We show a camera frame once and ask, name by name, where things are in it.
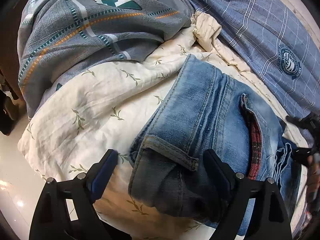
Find grey printed duvet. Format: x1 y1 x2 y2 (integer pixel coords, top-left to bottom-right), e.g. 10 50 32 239
17 0 198 119

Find blue plaid quilt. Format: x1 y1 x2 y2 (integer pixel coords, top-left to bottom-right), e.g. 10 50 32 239
165 0 320 120

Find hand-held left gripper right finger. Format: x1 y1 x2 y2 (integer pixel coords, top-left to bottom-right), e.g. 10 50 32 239
203 149 293 240

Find cream leaf-print bed sheet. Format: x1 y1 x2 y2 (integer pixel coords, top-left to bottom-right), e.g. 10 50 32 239
19 11 310 240

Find blue denim pants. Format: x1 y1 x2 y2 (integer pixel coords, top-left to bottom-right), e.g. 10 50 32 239
127 54 304 230

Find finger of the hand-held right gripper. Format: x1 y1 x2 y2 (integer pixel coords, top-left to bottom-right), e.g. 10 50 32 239
291 147 313 165
286 115 315 128

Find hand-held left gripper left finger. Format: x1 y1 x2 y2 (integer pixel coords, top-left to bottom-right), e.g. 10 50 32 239
29 149 130 240

